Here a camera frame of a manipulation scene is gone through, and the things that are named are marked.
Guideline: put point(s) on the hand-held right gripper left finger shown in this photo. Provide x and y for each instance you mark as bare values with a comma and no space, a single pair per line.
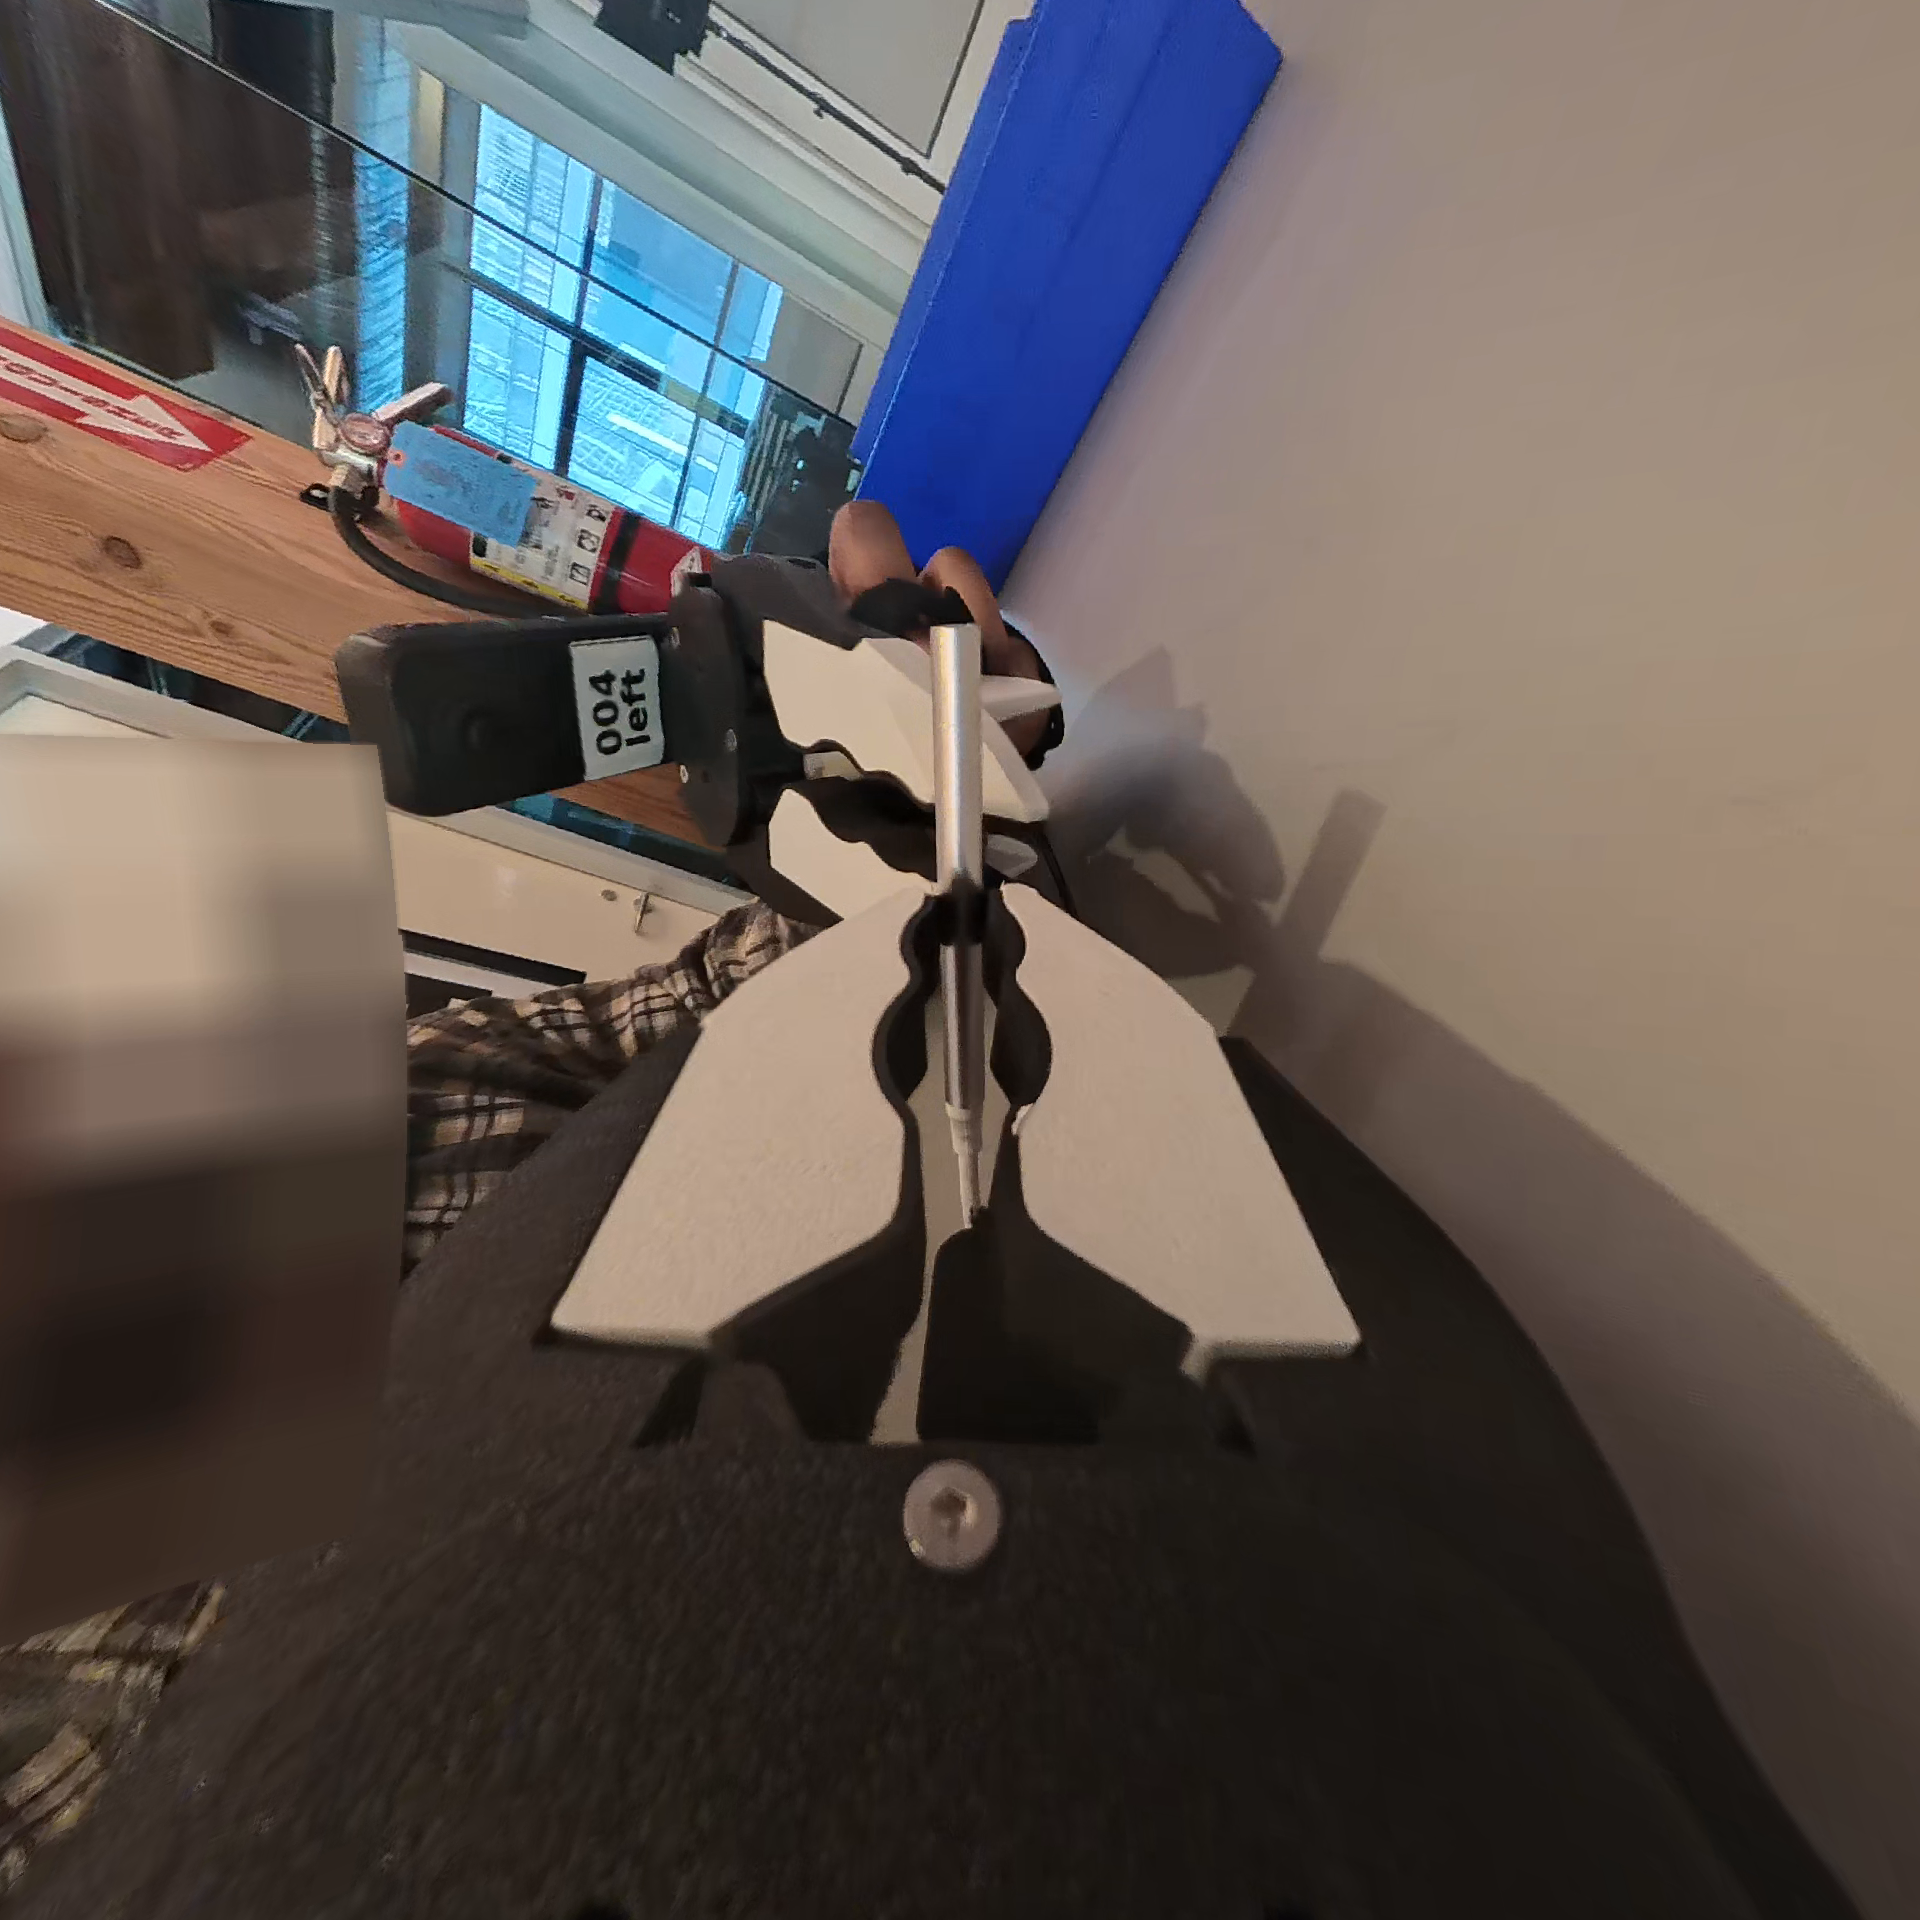
750,1184

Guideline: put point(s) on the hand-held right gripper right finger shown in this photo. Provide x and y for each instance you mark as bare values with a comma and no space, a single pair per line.
1185,1200

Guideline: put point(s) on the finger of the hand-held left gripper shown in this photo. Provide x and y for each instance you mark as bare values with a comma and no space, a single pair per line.
841,699
841,863

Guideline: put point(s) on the silver usb hub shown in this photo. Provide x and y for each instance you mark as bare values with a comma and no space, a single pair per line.
960,751

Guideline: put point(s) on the person's left hand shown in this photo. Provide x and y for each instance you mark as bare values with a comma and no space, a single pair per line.
862,548

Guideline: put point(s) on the red fire extinguisher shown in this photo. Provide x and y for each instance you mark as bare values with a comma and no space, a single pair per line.
630,548

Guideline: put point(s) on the blue paper tag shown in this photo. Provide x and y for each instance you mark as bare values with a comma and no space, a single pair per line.
458,483

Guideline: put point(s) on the black white marker sheet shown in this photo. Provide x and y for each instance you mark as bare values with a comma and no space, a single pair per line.
480,968

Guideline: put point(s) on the wooden panel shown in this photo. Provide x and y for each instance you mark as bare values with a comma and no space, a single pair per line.
151,541

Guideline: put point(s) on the window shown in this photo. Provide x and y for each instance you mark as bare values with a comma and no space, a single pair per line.
630,300

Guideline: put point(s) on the red white arrow sign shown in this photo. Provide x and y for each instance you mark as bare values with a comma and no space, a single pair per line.
104,403

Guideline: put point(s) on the blue plastic storage bin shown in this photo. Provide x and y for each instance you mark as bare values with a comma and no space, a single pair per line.
1051,225

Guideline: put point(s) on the black ceiling box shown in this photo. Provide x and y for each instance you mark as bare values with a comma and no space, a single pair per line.
660,26

